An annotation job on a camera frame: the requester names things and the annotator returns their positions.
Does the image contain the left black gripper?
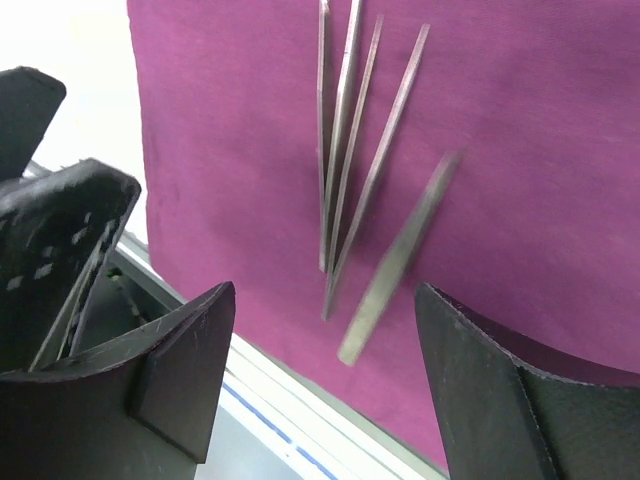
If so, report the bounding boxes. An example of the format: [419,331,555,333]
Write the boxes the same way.
[1,67,141,371]

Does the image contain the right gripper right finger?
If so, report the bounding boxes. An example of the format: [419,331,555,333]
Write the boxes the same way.
[415,283,639,479]

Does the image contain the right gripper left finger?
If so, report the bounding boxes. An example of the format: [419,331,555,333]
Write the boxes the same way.
[1,282,235,479]

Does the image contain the purple surgical drape cloth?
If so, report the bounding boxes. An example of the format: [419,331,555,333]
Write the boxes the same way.
[127,1,639,479]

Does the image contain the steel forceps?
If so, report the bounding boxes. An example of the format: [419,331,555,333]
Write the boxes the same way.
[338,149,466,366]

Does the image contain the thin steel instrument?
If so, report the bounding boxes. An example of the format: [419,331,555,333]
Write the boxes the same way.
[316,1,362,274]

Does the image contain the aluminium mounting rail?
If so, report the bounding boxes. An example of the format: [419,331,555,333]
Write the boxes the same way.
[24,159,446,480]

